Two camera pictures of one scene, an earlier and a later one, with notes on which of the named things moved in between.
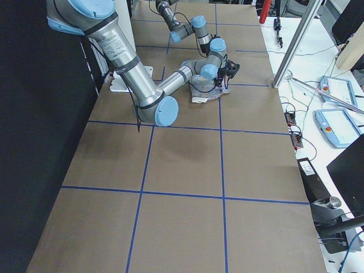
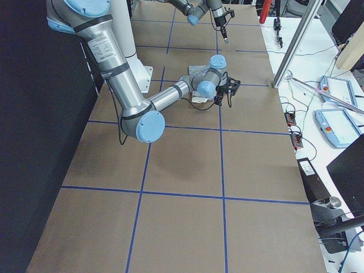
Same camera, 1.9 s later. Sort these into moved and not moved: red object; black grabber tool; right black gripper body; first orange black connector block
Moved: right black gripper body
Not moved: red object; black grabber tool; first orange black connector block
